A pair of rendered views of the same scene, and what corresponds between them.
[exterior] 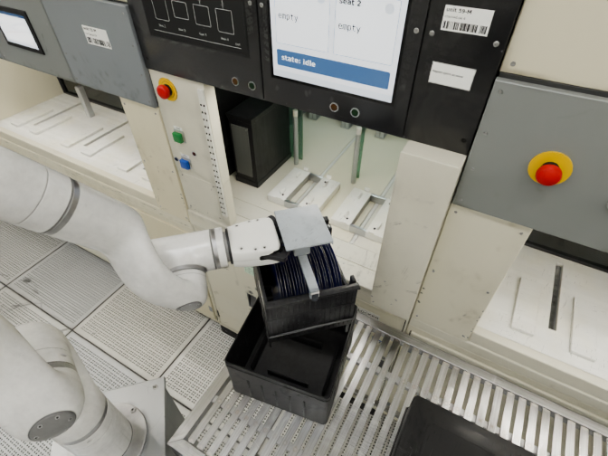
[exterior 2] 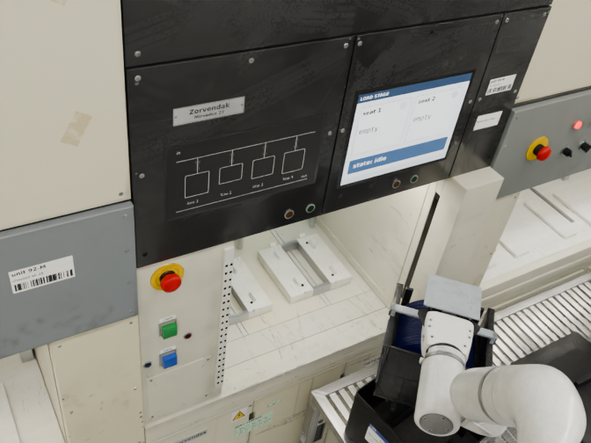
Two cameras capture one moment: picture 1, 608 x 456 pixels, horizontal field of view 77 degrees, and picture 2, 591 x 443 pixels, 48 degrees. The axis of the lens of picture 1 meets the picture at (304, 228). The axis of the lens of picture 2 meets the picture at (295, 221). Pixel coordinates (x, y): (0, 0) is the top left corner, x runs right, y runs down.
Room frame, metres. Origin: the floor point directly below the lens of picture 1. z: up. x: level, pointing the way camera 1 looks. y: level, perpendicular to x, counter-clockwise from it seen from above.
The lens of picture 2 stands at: (0.49, 1.08, 2.28)
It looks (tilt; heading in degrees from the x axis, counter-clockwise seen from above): 41 degrees down; 294
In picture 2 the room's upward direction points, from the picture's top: 9 degrees clockwise
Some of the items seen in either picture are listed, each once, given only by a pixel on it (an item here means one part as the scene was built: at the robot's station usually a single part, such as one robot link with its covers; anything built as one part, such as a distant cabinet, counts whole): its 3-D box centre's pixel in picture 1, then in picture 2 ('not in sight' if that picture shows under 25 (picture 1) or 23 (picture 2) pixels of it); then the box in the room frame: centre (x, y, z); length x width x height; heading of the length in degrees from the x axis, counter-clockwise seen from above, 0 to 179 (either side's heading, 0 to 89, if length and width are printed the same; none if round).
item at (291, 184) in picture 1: (304, 190); (222, 292); (1.17, 0.00, 0.89); 0.22 x 0.21 x 0.04; 150
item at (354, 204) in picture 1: (368, 213); (304, 265); (1.03, -0.24, 0.89); 0.22 x 0.21 x 0.04; 150
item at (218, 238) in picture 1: (220, 247); (442, 362); (0.53, 0.17, 1.25); 0.09 x 0.03 x 0.08; 15
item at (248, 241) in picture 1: (251, 242); (446, 339); (0.55, 0.11, 1.25); 0.11 x 0.10 x 0.07; 105
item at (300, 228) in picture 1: (299, 273); (434, 344); (0.57, 0.01, 1.11); 0.24 x 0.20 x 0.32; 15
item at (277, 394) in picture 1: (295, 347); (424, 422); (0.52, 0.02, 0.85); 0.28 x 0.28 x 0.17; 70
